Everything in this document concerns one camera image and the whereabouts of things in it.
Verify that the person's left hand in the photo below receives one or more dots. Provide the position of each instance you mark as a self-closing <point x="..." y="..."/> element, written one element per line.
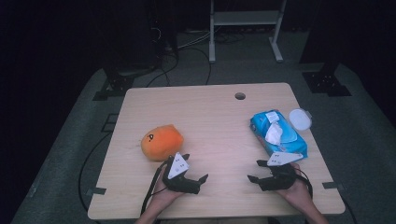
<point x="165" y="199"/>

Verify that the black stand base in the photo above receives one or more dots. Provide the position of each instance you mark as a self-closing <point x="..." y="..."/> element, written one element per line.
<point x="120" y="84"/>
<point x="327" y="82"/>

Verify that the white wet wipe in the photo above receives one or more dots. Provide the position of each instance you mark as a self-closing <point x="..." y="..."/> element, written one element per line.
<point x="274" y="133"/>

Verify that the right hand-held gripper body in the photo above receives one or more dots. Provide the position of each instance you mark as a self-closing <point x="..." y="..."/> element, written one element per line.
<point x="278" y="180"/>

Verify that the person's right hand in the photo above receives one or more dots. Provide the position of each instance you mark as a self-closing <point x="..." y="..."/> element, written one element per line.
<point x="295" y="194"/>

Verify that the orange plush toy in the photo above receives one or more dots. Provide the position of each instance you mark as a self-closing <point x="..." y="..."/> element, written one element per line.
<point x="162" y="142"/>

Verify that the white metal stand frame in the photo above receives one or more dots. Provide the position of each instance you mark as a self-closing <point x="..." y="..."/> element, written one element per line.
<point x="243" y="18"/>

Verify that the blue wet wipe pack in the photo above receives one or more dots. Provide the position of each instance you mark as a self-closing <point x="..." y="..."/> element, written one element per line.
<point x="289" y="137"/>

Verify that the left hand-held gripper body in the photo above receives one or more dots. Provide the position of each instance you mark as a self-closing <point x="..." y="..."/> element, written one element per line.
<point x="182" y="183"/>

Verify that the black tape strip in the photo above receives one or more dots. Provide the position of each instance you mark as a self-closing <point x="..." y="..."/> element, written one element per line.
<point x="96" y="191"/>
<point x="333" y="185"/>

